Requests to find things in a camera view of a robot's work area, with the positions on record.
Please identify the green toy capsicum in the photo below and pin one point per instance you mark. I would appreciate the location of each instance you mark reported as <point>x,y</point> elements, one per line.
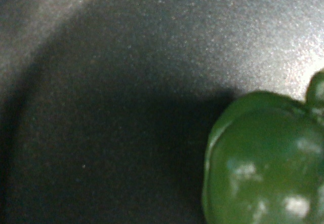
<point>264,160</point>

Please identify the black frying pan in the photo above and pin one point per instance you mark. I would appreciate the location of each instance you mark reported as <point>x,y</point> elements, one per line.
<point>106,105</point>

